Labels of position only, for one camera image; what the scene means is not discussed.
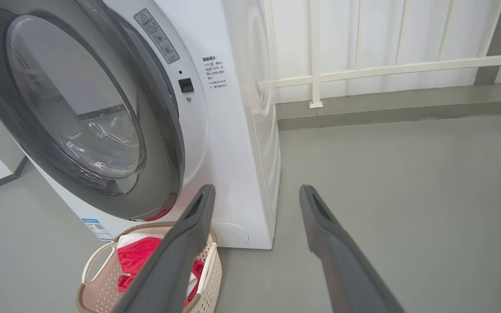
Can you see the printed instruction label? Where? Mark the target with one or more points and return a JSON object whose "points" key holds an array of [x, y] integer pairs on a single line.
{"points": [[215, 71]]}

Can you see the blue white sticker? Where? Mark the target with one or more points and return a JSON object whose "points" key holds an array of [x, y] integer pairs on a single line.
{"points": [[97, 228]]}

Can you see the red garment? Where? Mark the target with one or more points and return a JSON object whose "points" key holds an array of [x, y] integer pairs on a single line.
{"points": [[139, 261]]}

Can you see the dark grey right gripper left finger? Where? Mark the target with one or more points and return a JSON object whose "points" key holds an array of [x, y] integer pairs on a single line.
{"points": [[176, 261]]}

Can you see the grey warning sticker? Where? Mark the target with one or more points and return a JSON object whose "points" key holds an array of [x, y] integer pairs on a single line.
{"points": [[157, 37]]}

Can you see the grey metal post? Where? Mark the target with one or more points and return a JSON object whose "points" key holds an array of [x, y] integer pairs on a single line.
{"points": [[498, 39]]}

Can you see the white metal railing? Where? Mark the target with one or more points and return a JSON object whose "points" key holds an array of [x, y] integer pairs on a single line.
{"points": [[363, 69]]}

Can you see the cream perforated laundry basket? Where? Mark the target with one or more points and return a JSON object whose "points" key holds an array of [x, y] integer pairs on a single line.
{"points": [[211, 278]]}

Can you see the white washing machine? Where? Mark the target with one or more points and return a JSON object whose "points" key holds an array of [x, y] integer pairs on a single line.
{"points": [[233, 174]]}

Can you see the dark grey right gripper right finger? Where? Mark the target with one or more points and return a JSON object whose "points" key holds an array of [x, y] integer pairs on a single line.
{"points": [[342, 269]]}

